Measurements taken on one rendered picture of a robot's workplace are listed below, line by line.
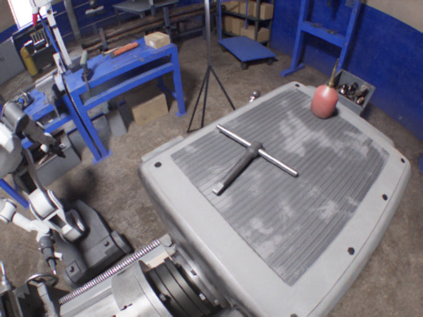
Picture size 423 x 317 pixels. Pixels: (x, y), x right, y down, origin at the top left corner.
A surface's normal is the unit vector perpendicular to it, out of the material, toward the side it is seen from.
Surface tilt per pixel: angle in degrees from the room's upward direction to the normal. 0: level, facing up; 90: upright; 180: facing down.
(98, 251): 0
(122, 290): 23
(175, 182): 0
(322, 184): 0
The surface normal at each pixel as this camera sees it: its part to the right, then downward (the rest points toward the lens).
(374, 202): -0.03, -0.62
